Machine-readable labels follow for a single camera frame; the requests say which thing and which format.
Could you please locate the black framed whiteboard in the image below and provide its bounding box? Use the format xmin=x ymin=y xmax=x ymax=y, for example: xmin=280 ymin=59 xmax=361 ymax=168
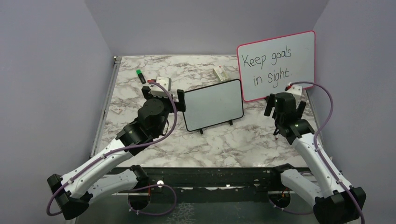
xmin=183 ymin=79 xmax=244 ymax=134

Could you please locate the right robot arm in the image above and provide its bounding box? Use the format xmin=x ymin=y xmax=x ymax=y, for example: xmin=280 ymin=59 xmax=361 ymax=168
xmin=264 ymin=92 xmax=366 ymax=224

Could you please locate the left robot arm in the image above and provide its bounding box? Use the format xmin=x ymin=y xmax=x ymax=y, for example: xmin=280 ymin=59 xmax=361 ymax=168
xmin=46 ymin=82 xmax=186 ymax=220

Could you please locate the pink framed whiteboard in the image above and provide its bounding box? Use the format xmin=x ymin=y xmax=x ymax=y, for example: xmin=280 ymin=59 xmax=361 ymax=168
xmin=236 ymin=30 xmax=316 ymax=102

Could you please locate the white whiteboard eraser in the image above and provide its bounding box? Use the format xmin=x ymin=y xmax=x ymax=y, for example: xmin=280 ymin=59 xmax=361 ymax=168
xmin=213 ymin=66 xmax=230 ymax=82

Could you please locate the green black highlighter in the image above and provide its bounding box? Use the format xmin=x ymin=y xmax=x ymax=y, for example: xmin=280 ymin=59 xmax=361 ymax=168
xmin=136 ymin=70 xmax=147 ymax=84

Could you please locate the small white red tag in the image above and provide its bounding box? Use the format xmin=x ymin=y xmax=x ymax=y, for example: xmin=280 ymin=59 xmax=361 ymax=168
xmin=112 ymin=107 xmax=123 ymax=114

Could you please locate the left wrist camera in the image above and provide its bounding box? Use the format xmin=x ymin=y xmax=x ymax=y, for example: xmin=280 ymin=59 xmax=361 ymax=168
xmin=148 ymin=77 xmax=171 ymax=97

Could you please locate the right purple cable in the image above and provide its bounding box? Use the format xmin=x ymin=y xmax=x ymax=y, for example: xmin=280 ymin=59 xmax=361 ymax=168
xmin=268 ymin=81 xmax=366 ymax=224

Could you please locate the purple cable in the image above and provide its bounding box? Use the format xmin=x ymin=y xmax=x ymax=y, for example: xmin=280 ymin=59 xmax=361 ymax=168
xmin=46 ymin=81 xmax=178 ymax=217
xmin=268 ymin=81 xmax=366 ymax=224

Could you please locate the aluminium side rail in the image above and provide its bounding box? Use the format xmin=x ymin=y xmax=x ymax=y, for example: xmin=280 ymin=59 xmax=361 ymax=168
xmin=90 ymin=56 xmax=122 ymax=158

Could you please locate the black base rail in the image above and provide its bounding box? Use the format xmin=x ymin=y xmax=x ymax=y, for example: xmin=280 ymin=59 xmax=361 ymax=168
xmin=115 ymin=167 xmax=309 ymax=207

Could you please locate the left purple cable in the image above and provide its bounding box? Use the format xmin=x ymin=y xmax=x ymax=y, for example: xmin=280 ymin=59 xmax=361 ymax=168
xmin=46 ymin=81 xmax=178 ymax=217

